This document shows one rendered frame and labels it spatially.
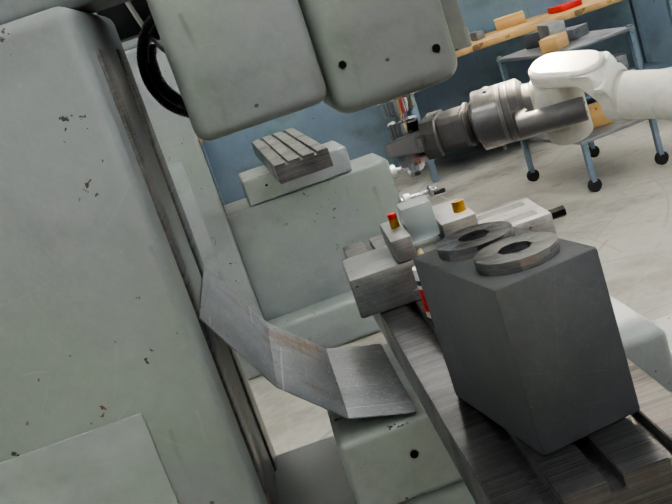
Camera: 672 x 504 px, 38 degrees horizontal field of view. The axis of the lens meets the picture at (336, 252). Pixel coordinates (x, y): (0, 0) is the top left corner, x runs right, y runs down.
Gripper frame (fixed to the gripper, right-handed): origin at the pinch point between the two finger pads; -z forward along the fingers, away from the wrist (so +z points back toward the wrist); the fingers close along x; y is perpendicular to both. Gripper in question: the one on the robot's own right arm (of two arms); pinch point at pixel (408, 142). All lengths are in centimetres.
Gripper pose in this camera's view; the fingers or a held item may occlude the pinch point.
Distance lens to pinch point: 146.0
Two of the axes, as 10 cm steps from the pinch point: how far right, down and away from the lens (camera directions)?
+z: 9.2, -2.4, -3.2
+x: -2.4, 3.1, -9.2
